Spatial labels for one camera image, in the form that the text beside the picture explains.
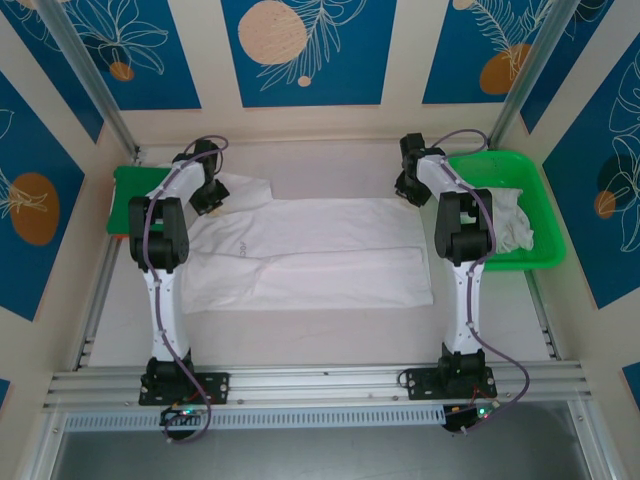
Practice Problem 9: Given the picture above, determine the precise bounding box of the plain white t-shirt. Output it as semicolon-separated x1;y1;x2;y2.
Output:
179;172;435;315

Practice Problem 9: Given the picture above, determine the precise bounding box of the green t-shirt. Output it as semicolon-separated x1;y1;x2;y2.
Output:
107;164;175;236

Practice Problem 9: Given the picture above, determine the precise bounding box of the crumpled white t-shirt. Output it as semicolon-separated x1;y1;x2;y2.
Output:
478;187;536;256

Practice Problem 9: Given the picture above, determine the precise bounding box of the blue poster with lily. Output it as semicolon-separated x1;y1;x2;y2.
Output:
59;0;203;112

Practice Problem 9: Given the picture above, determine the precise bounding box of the blue poster with fern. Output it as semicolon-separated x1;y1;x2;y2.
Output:
221;0;399;108

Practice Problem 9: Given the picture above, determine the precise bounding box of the green plastic basket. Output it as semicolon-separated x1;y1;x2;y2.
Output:
444;149;567;274

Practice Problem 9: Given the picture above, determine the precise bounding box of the blue poster with orange circle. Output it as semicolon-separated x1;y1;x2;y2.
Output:
422;0;549;106

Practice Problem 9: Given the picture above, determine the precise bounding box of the blue poster with orange oval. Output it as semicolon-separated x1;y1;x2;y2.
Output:
0;69;87;323

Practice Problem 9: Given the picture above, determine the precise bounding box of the blue poster with monstera leaf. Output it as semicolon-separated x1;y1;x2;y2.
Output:
542;44;640;312

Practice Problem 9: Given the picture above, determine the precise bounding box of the small circuit board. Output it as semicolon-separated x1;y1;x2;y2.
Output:
442;402;501;435
159;405;210;426

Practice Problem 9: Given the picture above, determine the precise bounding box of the grey metal panel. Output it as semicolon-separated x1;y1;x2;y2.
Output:
47;404;589;480

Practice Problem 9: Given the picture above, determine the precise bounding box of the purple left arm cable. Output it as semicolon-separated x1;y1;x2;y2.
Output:
141;133;230;445

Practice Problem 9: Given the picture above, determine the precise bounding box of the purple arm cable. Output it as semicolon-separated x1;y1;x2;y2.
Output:
433;128;532;436
141;133;230;445

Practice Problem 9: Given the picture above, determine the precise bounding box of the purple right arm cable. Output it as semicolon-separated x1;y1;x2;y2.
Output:
433;128;532;436

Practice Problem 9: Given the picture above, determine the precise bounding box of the aluminium frame post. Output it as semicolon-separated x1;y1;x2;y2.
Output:
567;399;619;480
488;0;572;147
37;0;142;157
22;409;69;480

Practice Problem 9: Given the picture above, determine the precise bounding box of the aluminium side rail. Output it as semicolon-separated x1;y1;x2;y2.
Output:
524;272;560;360
73;234;121;371

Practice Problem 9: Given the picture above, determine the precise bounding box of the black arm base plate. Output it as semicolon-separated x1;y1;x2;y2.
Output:
138;371;231;406
402;367;500;401

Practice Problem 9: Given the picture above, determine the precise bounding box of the narrow blue wall poster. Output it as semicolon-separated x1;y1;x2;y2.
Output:
0;7;105;145
518;0;640;136

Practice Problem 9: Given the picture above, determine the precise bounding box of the aluminium frame rail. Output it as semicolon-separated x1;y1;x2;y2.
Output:
42;360;596;410

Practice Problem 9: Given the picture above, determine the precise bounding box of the grey slotted cable duct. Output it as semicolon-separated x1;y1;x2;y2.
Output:
63;405;450;432

